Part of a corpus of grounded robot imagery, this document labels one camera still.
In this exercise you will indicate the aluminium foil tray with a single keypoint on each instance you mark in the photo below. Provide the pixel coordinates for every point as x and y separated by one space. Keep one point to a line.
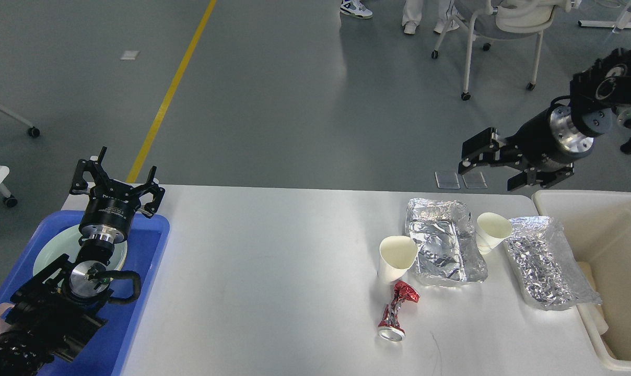
445 236
548 275

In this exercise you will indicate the floor socket cover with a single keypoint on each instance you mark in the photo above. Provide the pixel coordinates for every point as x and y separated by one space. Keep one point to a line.
447 180
475 181

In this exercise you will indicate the white sneaker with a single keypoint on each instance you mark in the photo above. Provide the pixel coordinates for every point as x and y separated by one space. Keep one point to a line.
355 8

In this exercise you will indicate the beige plastic bin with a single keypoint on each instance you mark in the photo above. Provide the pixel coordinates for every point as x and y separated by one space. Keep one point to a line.
597 225

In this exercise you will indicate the white paper cup under arm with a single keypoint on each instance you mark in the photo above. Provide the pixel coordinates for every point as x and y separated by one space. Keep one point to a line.
396 256

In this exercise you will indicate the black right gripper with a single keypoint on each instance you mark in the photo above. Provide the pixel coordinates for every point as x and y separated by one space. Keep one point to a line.
549 141

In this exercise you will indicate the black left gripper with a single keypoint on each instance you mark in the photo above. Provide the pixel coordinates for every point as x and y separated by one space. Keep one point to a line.
109 211

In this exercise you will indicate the white shoe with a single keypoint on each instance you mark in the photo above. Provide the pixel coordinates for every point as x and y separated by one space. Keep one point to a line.
445 26
410 28

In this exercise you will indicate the crushed red soda can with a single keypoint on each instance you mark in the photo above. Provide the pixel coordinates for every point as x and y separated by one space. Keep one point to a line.
389 327

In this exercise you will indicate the white paper cup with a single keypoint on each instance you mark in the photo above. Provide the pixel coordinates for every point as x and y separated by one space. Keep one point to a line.
491 230

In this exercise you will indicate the white office chair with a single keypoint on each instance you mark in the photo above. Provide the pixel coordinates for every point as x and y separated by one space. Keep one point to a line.
506 20

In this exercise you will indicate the white chair leg with caster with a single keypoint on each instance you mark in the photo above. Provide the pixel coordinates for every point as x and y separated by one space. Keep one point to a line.
16 118

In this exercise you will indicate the white frame base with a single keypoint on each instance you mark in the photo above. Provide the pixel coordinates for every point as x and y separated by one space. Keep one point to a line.
623 21

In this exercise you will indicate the light green plate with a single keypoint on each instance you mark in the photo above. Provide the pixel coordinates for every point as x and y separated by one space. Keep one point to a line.
66 242

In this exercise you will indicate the floor socket cover left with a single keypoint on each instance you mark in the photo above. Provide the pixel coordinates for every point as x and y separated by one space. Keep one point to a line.
447 180

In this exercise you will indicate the floor socket cover right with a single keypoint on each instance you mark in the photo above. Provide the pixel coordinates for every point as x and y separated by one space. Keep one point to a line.
475 181

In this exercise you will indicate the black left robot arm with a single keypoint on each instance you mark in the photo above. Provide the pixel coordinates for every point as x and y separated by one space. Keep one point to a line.
55 313

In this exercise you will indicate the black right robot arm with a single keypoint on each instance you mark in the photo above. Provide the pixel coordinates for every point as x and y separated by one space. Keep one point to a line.
600 98

